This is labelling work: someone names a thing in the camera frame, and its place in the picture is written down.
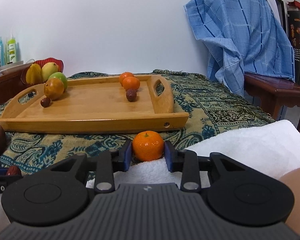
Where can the yellow mango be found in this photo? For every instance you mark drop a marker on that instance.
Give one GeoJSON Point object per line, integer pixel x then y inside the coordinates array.
{"type": "Point", "coordinates": [48, 69]}

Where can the small orange mandarin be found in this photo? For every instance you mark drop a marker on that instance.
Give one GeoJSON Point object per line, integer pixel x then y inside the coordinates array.
{"type": "Point", "coordinates": [125, 75]}

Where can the medium orange tangerine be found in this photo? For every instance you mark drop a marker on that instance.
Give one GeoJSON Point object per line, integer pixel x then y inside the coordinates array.
{"type": "Point", "coordinates": [148, 146]}

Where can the blue plaid cloth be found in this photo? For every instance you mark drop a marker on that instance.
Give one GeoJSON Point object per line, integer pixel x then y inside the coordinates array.
{"type": "Point", "coordinates": [242, 36]}

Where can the white towel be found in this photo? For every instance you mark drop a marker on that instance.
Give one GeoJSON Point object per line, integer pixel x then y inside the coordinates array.
{"type": "Point", "coordinates": [273, 149]}

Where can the green spray bottle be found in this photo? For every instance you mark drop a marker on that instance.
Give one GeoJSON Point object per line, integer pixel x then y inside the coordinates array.
{"type": "Point", "coordinates": [11, 50]}

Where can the wooden sideboard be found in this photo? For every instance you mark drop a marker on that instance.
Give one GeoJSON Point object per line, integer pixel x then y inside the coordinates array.
{"type": "Point", "coordinates": [12, 81]}

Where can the bamboo serving tray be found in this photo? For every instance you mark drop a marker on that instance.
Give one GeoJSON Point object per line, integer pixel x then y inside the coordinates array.
{"type": "Point", "coordinates": [96, 105]}

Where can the yellow starfruit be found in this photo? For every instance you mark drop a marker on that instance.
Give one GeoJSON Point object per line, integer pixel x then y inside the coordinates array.
{"type": "Point", "coordinates": [34, 74]}

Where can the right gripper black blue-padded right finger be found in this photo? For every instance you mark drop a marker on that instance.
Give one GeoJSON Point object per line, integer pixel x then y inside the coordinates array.
{"type": "Point", "coordinates": [186, 162]}

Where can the red fruit bowl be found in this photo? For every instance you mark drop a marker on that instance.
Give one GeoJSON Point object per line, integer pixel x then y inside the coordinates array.
{"type": "Point", "coordinates": [41, 63]}

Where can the large yellow-orange orange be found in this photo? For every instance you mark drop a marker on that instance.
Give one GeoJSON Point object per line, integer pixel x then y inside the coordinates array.
{"type": "Point", "coordinates": [53, 88]}

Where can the teal bottle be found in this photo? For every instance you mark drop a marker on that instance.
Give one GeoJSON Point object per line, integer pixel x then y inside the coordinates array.
{"type": "Point", "coordinates": [2, 53]}

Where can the dark wooden chair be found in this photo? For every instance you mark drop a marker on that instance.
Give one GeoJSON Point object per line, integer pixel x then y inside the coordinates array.
{"type": "Point", "coordinates": [273, 93]}

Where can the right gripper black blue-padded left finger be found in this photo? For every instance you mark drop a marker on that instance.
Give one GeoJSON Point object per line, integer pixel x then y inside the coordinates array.
{"type": "Point", "coordinates": [109, 162]}

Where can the red jujube date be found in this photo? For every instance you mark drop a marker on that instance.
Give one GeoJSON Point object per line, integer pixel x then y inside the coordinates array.
{"type": "Point", "coordinates": [45, 102]}
{"type": "Point", "coordinates": [131, 95]}
{"type": "Point", "coordinates": [13, 171]}

